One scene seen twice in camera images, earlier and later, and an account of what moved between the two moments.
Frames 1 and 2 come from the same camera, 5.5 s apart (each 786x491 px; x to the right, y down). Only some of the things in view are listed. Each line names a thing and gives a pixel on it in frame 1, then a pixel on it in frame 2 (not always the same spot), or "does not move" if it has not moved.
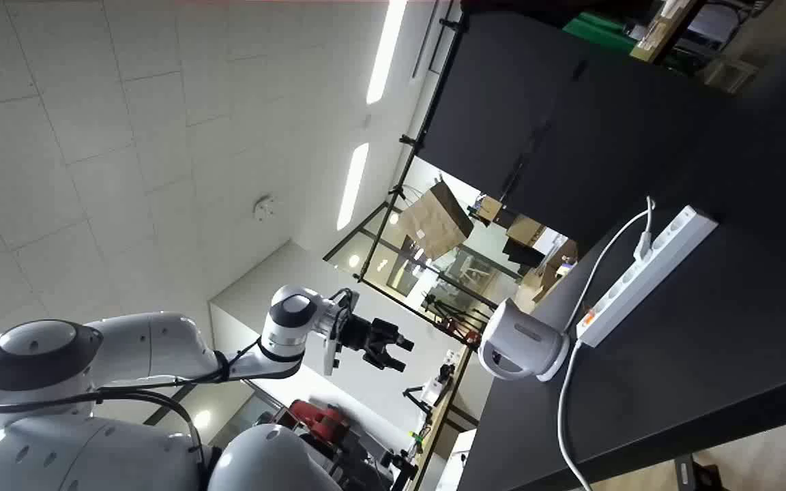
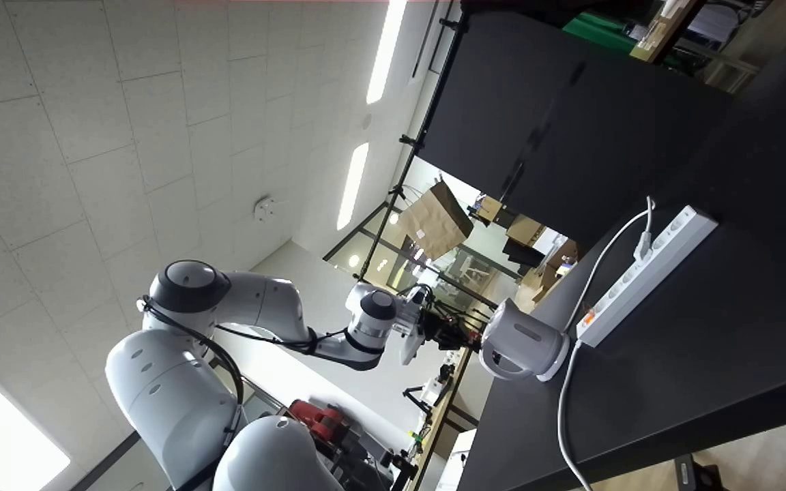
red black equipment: [351, 459] does not move
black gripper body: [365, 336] -> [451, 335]
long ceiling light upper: [395, 18] does not move
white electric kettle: [518, 343] does not move
